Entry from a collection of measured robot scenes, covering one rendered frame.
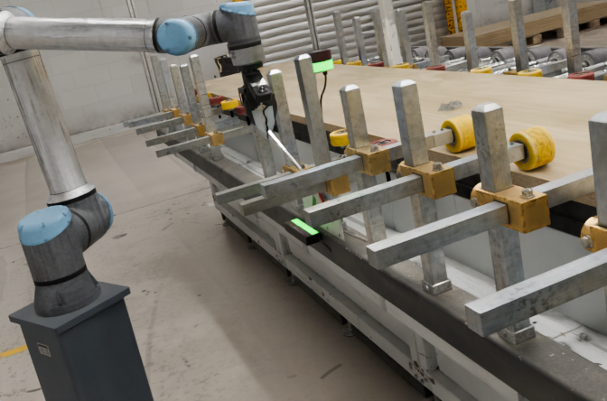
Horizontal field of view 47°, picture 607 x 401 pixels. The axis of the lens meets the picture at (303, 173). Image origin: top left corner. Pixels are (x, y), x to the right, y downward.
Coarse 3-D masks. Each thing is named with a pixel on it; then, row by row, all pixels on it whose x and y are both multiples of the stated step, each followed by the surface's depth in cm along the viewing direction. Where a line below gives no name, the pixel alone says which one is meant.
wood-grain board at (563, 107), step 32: (288, 64) 427; (224, 96) 344; (288, 96) 301; (320, 96) 283; (384, 96) 253; (448, 96) 229; (480, 96) 219; (512, 96) 209; (544, 96) 201; (576, 96) 192; (384, 128) 202; (512, 128) 173; (576, 128) 161; (448, 160) 163; (576, 160) 139
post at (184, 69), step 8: (184, 64) 313; (184, 72) 313; (184, 80) 314; (184, 88) 317; (192, 88) 316; (192, 96) 316; (192, 104) 317; (192, 112) 318; (192, 120) 321; (200, 120) 319; (200, 136) 321
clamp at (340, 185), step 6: (330, 180) 174; (336, 180) 175; (342, 180) 175; (348, 180) 176; (330, 186) 175; (336, 186) 175; (342, 186) 176; (348, 186) 176; (330, 192) 177; (336, 192) 175; (342, 192) 176
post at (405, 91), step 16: (400, 80) 130; (400, 96) 130; (416, 96) 130; (400, 112) 131; (416, 112) 131; (400, 128) 133; (416, 128) 131; (416, 144) 132; (416, 160) 133; (416, 208) 136; (432, 208) 136; (416, 224) 138; (432, 256) 138; (432, 272) 138
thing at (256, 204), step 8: (392, 168) 184; (352, 176) 180; (320, 184) 177; (288, 192) 174; (296, 192) 175; (304, 192) 176; (312, 192) 177; (248, 200) 173; (256, 200) 171; (264, 200) 172; (272, 200) 173; (280, 200) 174; (288, 200) 175; (240, 208) 172; (248, 208) 171; (256, 208) 172; (264, 208) 173
